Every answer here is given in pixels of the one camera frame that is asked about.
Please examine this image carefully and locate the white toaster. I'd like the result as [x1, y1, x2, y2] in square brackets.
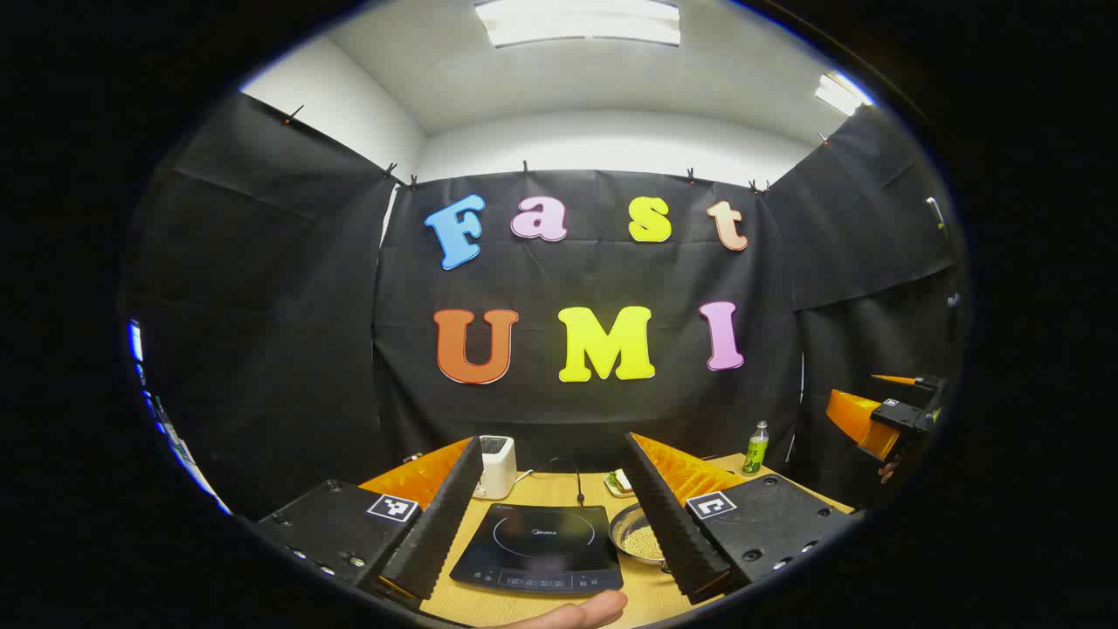
[474, 435, 518, 501]

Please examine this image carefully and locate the small ceiling light panel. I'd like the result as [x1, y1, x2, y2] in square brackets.
[815, 73, 874, 117]

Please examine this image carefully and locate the green drink bottle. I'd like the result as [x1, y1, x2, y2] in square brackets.
[741, 420, 770, 477]

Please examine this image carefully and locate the black power cable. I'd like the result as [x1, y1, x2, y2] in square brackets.
[535, 456, 586, 508]

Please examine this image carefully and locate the pile of soybeans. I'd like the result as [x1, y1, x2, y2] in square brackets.
[622, 524, 666, 563]

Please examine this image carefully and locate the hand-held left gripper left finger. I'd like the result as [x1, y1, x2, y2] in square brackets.
[258, 435, 486, 612]

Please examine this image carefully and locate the steel pot with black handle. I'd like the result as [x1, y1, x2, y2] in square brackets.
[608, 502, 673, 569]

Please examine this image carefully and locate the large ceiling light panel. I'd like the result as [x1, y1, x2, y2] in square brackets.
[474, 0, 682, 48]

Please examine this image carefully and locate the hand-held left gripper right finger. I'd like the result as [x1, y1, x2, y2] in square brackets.
[622, 432, 864, 605]

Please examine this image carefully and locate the black induction cooktop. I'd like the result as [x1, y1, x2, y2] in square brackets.
[450, 502, 625, 597]

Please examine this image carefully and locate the black backdrop cloth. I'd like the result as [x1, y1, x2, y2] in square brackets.
[122, 92, 966, 521]

